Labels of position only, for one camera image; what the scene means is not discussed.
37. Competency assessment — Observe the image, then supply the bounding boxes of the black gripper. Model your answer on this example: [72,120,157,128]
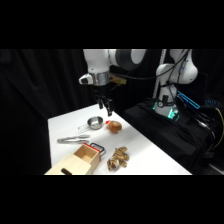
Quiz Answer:
[93,84,115,117]

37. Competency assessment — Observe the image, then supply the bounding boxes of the striped tiger plush toy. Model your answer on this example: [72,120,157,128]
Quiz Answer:
[106,145,130,172]

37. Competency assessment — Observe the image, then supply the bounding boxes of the steel measuring cup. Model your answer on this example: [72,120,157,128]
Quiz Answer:
[77,115,105,132]

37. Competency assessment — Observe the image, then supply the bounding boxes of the brown round pastry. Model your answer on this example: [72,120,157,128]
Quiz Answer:
[105,120,123,135]

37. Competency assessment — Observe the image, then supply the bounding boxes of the red and black clip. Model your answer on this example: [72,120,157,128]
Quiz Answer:
[83,142,107,158]

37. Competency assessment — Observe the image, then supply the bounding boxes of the silver metal tongs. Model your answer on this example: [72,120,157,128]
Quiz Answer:
[56,133,91,145]

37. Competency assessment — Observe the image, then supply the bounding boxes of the open wooden box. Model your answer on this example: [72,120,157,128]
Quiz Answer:
[44,143,102,176]

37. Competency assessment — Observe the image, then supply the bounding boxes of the black curtain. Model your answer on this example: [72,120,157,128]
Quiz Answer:
[0,49,224,176]

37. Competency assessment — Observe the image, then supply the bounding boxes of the black draped robot stand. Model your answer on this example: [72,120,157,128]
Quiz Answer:
[123,98,224,176]

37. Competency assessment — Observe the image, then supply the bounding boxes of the blue lit control box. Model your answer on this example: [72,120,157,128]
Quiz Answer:
[176,90,202,111]

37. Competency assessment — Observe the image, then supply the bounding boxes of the wrist camera with tan mount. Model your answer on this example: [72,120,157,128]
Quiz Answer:
[108,74,128,86]

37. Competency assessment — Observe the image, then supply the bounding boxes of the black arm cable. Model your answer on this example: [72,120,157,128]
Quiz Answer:
[109,49,192,82]

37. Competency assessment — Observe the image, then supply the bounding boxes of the yellow cable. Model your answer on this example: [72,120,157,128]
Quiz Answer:
[212,107,224,148]

